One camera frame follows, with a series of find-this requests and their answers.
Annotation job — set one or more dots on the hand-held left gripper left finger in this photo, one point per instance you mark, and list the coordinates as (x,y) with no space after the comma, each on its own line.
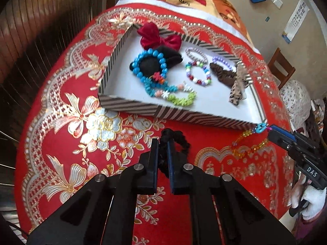
(155,163)

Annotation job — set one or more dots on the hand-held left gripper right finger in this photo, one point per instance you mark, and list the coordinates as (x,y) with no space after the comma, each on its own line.
(170,163)

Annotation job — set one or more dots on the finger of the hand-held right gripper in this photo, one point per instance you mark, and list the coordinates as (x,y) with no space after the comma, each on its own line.
(279,135)

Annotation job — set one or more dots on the striped cardboard box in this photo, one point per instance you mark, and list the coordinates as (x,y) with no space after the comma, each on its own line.
(217,107)

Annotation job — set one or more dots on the red satin bow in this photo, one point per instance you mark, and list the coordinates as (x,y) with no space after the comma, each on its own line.
(150,34)

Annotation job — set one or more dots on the person's right forearm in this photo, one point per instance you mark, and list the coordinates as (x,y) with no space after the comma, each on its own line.
(314,232)

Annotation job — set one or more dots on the person's right hand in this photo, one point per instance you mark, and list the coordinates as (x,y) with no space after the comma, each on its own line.
(315,200)

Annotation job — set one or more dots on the floral cushion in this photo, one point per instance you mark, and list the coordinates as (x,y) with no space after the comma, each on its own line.
(296,102)

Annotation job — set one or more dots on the leopard print bow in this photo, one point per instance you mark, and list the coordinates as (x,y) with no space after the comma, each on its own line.
(236,91)

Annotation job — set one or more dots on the wooden chair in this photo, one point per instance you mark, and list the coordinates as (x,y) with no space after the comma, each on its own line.
(281,66)

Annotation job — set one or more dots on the brown cloth scrunchie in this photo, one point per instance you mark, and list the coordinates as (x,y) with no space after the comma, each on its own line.
(222,75)

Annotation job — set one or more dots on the yellow red printed blanket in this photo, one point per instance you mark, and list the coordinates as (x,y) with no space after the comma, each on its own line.
(217,0)

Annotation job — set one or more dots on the wall calendar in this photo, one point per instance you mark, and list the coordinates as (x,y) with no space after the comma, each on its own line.
(296,17)

